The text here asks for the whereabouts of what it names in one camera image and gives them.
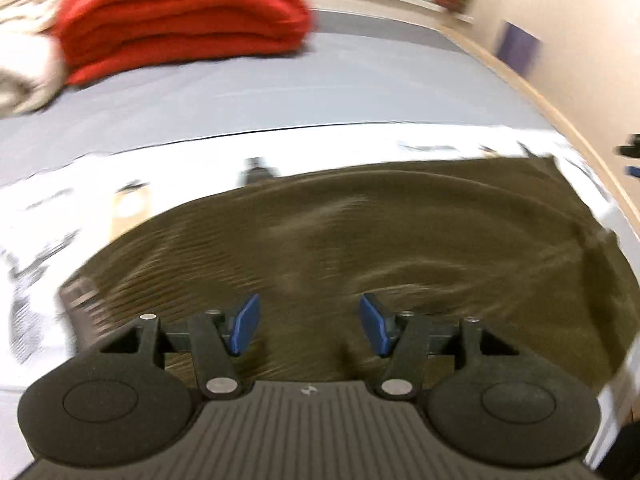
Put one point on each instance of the dark olive corduroy pants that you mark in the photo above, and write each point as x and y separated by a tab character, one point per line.
504	239

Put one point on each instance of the grey printed bed sheet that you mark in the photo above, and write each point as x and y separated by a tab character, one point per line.
366	90

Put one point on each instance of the red folded quilt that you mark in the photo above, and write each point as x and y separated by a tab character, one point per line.
100	38

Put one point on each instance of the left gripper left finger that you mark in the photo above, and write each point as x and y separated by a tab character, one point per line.
218	337

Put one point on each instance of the purple rolled yoga mat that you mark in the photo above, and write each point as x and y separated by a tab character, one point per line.
518	49

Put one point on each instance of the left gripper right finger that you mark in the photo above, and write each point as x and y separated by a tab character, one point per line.
404	340

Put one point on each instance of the wooden bed frame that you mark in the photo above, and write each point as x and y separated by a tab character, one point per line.
554	116

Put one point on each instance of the cream folded fleece blanket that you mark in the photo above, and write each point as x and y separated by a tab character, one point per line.
33	69

